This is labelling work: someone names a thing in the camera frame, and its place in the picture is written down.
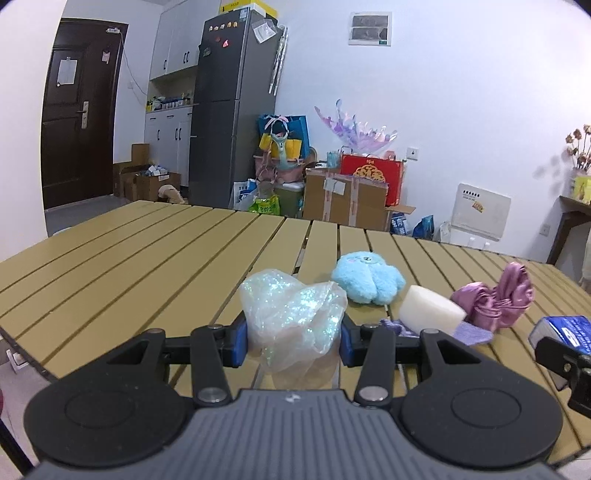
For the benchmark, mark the tan slatted folding table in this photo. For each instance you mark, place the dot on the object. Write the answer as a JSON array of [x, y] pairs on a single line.
[[138, 258]]

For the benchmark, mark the glittery clear plastic bag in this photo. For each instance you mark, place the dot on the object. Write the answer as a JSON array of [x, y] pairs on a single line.
[[291, 314]]

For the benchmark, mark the dark brown door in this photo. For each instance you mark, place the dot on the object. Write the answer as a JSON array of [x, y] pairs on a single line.
[[78, 138]]

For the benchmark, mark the purple knit cloth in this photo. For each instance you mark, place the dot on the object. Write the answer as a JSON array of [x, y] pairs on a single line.
[[471, 334]]

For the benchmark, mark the yellow and white box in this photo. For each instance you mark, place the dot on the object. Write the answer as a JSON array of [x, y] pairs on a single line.
[[249, 8]]

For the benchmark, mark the blue tissue packet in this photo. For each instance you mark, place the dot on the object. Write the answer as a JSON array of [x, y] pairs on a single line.
[[572, 330]]

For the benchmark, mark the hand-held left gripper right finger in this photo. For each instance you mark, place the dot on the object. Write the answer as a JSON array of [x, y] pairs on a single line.
[[346, 344]]

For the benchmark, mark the green snack bag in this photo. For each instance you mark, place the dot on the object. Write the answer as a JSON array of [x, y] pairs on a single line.
[[265, 205]]

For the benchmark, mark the paper notice on door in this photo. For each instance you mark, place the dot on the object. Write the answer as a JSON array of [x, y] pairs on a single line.
[[67, 71]]

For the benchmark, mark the dried flower bunch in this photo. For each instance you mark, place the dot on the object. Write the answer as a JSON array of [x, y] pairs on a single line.
[[581, 145]]

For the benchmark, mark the white cabinet unit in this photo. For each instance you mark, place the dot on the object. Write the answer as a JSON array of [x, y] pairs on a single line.
[[178, 41]]

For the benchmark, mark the white wall socket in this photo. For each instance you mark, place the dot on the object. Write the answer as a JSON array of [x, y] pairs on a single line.
[[411, 153]]

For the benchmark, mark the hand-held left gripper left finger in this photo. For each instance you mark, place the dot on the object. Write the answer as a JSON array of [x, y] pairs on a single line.
[[239, 341]]

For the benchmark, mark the clear plastic hanging strips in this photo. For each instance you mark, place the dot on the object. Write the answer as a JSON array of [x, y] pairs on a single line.
[[278, 60]]

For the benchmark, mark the pink bag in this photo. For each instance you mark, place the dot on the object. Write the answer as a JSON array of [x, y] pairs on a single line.
[[281, 168]]

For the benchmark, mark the olive green storage bin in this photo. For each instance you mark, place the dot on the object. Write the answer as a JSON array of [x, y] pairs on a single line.
[[290, 198]]

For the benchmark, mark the large taped cardboard box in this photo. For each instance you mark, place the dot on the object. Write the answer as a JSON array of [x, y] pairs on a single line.
[[346, 203]]

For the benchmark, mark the beige plush item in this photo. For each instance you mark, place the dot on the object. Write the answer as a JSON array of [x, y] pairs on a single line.
[[171, 194]]

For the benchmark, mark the iridescent butterfly wings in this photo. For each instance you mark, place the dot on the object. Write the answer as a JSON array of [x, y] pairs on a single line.
[[351, 131]]

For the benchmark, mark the grey refrigerator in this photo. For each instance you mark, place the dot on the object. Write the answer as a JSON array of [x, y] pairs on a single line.
[[231, 138]]

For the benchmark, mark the red gift box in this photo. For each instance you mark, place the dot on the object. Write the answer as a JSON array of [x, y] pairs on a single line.
[[374, 173]]

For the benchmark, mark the blue gift bag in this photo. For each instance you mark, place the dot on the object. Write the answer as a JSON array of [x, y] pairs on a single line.
[[291, 129]]

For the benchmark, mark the small open cardboard box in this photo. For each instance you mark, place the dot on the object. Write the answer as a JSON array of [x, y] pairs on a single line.
[[152, 187]]

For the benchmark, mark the white and blue bag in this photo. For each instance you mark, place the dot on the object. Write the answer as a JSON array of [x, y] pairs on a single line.
[[244, 194]]

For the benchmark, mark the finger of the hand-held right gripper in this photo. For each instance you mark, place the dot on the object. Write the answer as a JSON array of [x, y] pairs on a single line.
[[581, 390], [561, 357]]

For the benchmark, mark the dark wooden side table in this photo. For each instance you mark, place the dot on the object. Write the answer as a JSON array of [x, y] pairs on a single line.
[[568, 226]]

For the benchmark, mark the white wall panel box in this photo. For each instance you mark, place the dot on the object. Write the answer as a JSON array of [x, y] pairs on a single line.
[[370, 28]]

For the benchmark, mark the blue plush toy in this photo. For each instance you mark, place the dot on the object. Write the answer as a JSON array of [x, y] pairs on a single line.
[[369, 277]]

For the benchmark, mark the blue plastic bag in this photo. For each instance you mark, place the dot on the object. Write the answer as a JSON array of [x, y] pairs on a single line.
[[422, 227]]

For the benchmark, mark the pink satin cloth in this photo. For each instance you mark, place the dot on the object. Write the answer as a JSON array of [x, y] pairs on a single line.
[[512, 286]]

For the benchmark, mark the white foam block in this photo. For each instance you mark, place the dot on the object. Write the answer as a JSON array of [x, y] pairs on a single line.
[[429, 307]]

